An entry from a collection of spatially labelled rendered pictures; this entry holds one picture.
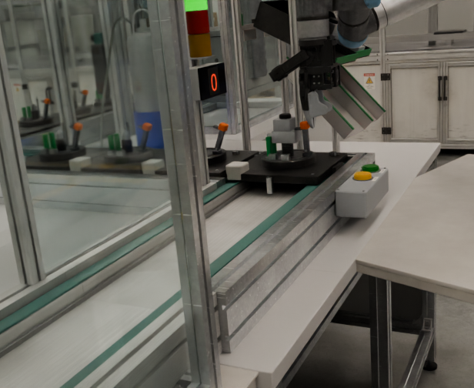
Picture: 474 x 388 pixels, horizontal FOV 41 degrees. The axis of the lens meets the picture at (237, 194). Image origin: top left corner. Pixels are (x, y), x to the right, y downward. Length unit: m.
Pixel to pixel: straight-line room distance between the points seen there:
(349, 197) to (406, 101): 4.33
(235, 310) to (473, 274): 0.47
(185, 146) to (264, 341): 0.39
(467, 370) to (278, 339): 1.64
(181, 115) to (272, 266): 0.43
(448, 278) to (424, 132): 4.53
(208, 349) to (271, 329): 0.22
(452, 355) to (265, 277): 1.69
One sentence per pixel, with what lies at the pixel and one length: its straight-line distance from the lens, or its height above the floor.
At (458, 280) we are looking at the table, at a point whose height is 0.86.
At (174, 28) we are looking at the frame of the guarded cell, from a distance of 0.73.
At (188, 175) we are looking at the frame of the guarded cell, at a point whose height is 1.17.
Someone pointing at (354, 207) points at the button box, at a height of 0.92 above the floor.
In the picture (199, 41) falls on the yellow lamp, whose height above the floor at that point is 1.29.
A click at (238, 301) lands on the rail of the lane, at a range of 0.98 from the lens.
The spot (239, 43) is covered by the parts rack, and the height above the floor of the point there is 1.26.
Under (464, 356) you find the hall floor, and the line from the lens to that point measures 2.67.
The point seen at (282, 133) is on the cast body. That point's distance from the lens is 1.59.
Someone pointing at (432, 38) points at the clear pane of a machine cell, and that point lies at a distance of 5.60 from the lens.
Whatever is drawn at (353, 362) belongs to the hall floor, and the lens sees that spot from 2.60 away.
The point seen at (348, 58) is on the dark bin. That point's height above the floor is 1.20.
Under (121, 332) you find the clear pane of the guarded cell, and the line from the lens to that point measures 0.69.
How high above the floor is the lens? 1.35
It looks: 16 degrees down
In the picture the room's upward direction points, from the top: 5 degrees counter-clockwise
